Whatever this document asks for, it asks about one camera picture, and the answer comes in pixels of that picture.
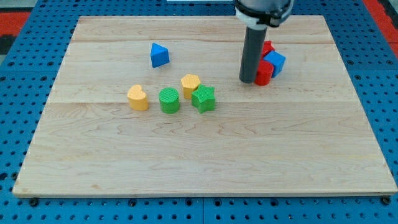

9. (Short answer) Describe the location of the blue triangle block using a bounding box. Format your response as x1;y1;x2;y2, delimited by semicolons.
150;43;170;68

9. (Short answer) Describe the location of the green star block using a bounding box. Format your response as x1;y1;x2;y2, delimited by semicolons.
192;84;215;113

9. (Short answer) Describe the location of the yellow hexagon block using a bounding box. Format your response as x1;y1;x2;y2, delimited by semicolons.
180;73;201;99

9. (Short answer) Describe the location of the green cylinder block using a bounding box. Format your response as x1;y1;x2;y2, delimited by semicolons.
159;87;180;114

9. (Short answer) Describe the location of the yellow heart block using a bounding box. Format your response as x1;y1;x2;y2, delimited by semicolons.
127;84;149;111

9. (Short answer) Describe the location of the red cylinder block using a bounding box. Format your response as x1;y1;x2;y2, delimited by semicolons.
254;60;274;86

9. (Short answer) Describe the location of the red block behind rod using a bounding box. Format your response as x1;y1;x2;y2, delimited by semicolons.
261;40;275;58

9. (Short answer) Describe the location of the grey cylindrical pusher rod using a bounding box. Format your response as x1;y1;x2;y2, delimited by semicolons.
239;27;267;83

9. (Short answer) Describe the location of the blue cube block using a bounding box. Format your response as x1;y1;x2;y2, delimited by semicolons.
262;50;286;78

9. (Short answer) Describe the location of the wooden board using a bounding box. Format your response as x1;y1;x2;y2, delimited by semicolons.
12;16;397;198

